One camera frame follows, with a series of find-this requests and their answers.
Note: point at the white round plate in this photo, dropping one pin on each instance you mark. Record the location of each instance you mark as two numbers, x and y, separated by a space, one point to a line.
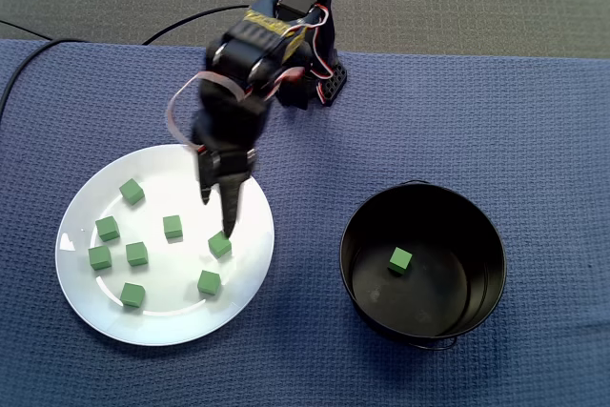
167 283

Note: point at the green cube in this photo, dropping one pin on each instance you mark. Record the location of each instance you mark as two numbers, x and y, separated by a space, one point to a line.
132 191
137 254
132 295
172 227
107 229
220 247
99 258
209 283
399 261

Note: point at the blue woven table mat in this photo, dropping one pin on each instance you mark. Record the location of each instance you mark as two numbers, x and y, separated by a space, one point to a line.
429 116

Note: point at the black robot arm with stickers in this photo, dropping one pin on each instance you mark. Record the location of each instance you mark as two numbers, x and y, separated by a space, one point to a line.
257 45

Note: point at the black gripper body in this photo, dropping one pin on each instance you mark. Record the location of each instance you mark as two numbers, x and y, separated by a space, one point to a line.
230 168

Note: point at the black metal bucket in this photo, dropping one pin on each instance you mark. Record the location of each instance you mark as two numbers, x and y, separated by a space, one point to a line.
453 259

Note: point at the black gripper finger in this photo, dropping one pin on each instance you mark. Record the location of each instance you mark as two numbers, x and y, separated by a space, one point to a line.
231 202
206 183

